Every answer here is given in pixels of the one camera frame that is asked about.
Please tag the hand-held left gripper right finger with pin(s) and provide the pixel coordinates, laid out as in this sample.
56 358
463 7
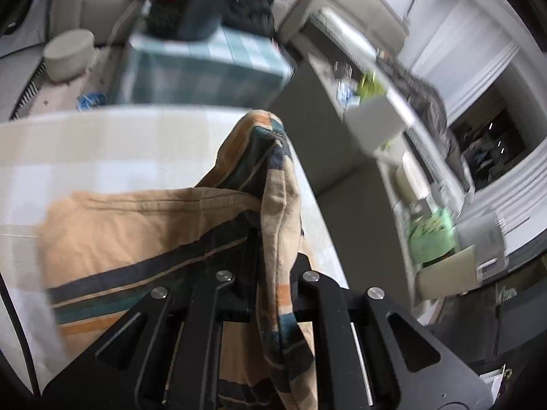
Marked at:
301 303

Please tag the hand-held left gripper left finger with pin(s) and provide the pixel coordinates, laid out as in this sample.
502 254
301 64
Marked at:
239 273

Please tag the striped beige shirt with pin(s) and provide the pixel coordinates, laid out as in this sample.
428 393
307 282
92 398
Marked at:
128 230

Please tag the grey sideboard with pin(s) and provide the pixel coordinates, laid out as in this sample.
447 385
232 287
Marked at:
354 179

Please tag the green kettle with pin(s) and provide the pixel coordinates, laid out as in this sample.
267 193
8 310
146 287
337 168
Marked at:
429 235

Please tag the beige board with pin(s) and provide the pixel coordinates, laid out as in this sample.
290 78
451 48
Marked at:
446 273

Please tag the small white box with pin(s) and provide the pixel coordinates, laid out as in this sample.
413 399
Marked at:
412 177

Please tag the white cylinder appliance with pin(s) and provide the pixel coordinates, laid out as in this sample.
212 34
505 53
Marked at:
376 124

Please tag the side table with checked cloth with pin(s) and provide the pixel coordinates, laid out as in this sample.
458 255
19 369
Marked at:
205 68

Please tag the grey duvet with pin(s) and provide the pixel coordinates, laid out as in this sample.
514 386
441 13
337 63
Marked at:
436 128

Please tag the small blue item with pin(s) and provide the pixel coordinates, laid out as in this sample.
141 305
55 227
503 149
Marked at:
92 100

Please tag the yellow-green item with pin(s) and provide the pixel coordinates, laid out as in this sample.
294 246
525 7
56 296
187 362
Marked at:
369 85

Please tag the black electric pressure cooker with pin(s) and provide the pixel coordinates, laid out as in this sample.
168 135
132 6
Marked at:
179 8

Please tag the black jacket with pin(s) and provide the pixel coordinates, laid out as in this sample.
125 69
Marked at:
252 0

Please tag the round beige stool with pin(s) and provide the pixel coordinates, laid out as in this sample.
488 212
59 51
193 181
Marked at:
70 55

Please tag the grey upholstered headboard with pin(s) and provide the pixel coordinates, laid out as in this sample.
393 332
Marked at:
342 4

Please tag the grey sofa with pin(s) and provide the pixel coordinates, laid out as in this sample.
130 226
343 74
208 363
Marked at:
98 4

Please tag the white curtain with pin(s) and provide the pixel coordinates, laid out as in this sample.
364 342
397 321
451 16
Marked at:
474 42

